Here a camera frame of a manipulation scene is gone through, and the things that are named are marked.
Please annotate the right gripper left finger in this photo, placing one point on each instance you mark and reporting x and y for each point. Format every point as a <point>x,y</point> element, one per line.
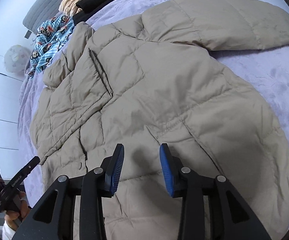
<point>53,215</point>

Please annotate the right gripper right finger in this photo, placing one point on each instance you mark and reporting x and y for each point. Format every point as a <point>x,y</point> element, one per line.
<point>230,215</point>

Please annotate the beige puffer jacket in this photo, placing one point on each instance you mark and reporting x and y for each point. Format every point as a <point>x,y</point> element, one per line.
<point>172,92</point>

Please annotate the person left hand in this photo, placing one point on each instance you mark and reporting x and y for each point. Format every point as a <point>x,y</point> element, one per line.
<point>12,216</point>

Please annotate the white wardrobe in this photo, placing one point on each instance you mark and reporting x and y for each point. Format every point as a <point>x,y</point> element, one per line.
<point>10,157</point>

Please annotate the covered white fan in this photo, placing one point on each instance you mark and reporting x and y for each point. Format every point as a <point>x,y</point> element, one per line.
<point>16,58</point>

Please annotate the blue monkey print garment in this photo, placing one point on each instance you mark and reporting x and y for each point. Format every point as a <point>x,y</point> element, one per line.
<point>51,37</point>

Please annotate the lavender plush bedspread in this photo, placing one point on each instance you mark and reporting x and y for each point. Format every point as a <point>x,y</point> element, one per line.
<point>272,75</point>

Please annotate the grey quilted headboard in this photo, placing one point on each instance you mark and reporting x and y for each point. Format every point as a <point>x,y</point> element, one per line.
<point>40,11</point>

